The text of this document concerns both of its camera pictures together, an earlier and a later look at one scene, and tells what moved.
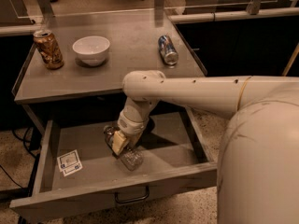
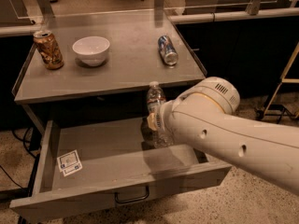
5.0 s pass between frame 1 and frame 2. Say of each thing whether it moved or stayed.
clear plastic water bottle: moved
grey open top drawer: stayed
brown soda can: stayed
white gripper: moved
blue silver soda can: stayed
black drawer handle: stayed
